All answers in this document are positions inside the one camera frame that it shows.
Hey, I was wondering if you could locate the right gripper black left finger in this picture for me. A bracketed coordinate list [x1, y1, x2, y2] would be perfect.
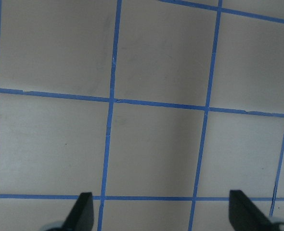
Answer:
[61, 192, 94, 231]

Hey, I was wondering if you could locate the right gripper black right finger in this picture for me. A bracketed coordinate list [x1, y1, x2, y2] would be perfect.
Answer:
[229, 190, 280, 231]

